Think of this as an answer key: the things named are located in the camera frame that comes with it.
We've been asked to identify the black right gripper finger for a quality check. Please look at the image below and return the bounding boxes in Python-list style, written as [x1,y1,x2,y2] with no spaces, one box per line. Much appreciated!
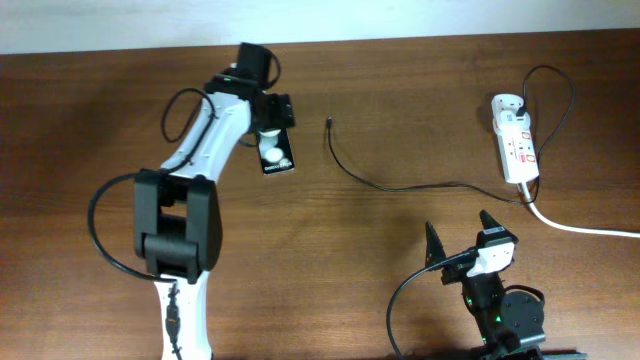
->
[478,210,506,238]
[425,221,446,267]

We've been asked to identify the black Galaxy flip phone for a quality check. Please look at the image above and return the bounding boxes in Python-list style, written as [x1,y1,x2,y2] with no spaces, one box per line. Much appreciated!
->
[257,129,295,176]

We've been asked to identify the black charging cable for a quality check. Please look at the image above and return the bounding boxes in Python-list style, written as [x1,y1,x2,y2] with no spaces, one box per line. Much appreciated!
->
[325,64,576,207]

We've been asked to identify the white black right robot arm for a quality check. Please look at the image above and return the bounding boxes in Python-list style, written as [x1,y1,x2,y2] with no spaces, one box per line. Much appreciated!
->
[425,211,588,360]

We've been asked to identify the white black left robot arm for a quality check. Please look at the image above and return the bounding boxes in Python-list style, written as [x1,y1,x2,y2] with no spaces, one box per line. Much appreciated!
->
[134,43,295,359]

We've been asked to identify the white USB charger adapter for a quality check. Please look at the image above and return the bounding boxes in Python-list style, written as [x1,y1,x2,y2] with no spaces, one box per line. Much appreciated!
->
[491,94,531,135]

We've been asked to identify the white power strip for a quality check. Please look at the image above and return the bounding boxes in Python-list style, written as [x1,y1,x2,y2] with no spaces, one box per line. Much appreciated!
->
[490,93,541,185]

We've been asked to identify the white power strip cord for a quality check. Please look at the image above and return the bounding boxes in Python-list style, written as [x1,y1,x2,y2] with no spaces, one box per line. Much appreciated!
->
[518,181,640,240]

